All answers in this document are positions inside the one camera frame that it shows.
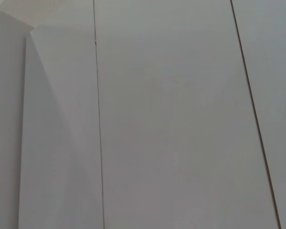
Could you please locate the white side partition panel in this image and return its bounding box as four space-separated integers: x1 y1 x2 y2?
0 5 34 229

